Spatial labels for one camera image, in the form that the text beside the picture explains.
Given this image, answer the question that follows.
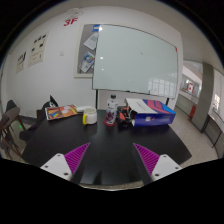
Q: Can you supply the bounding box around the small white wall poster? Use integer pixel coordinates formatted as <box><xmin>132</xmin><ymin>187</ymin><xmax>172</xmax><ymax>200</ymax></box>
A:
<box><xmin>16</xmin><ymin>51</ymin><xmax>26</xmax><ymax>73</ymax></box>

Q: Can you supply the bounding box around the white flat box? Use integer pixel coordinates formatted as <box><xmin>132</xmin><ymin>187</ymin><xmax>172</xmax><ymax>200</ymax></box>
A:
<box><xmin>77</xmin><ymin>106</ymin><xmax>91</xmax><ymax>112</ymax></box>

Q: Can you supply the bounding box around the grey pin board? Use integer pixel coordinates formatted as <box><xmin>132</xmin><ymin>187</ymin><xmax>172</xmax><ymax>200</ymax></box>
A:
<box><xmin>74</xmin><ymin>24</ymin><xmax>99</xmax><ymax>78</ymax></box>

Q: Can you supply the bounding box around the large whiteboard on stand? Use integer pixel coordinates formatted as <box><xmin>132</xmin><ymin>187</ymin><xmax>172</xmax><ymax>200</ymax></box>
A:
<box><xmin>92</xmin><ymin>24</ymin><xmax>180</xmax><ymax>108</ymax></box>

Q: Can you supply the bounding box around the blue white red box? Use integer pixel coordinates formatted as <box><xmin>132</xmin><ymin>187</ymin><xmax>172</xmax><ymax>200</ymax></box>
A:
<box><xmin>125</xmin><ymin>98</ymin><xmax>176</xmax><ymax>126</ymax></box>

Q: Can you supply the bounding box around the clear plastic water bottle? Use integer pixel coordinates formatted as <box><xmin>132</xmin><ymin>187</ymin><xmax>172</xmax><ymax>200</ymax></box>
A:
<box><xmin>106</xmin><ymin>94</ymin><xmax>118</xmax><ymax>123</ymax></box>

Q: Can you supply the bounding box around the colourful book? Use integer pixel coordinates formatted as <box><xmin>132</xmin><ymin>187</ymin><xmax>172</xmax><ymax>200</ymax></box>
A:
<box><xmin>45</xmin><ymin>105</ymin><xmax>78</xmax><ymax>120</ymax></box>

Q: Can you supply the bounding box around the wooden chair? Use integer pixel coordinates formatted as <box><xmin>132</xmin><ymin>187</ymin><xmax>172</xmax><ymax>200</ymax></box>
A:
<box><xmin>2</xmin><ymin>100</ymin><xmax>26</xmax><ymax>156</ymax></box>

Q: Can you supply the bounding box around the black bag with skull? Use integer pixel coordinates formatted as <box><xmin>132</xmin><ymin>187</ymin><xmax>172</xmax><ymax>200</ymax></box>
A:
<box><xmin>36</xmin><ymin>97</ymin><xmax>58</xmax><ymax>118</ymax></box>

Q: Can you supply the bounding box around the black red tool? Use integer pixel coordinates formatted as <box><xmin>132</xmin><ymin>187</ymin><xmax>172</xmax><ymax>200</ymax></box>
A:
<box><xmin>117</xmin><ymin>106</ymin><xmax>132</xmax><ymax>127</ymax></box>

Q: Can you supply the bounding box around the white mug yellow handle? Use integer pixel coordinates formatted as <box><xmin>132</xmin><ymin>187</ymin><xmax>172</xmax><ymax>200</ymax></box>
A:
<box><xmin>82</xmin><ymin>108</ymin><xmax>97</xmax><ymax>125</ymax></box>

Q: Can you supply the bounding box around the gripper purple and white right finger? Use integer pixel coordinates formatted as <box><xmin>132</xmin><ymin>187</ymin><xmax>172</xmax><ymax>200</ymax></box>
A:
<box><xmin>134</xmin><ymin>143</ymin><xmax>181</xmax><ymax>181</ymax></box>

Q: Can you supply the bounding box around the red round coaster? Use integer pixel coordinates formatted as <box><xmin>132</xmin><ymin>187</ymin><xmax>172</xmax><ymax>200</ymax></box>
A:
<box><xmin>103</xmin><ymin>119</ymin><xmax>117</xmax><ymax>127</ymax></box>

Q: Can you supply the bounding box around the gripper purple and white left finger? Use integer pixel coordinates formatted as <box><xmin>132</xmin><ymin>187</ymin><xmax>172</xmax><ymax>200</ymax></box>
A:
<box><xmin>41</xmin><ymin>143</ymin><xmax>89</xmax><ymax>181</ymax></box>

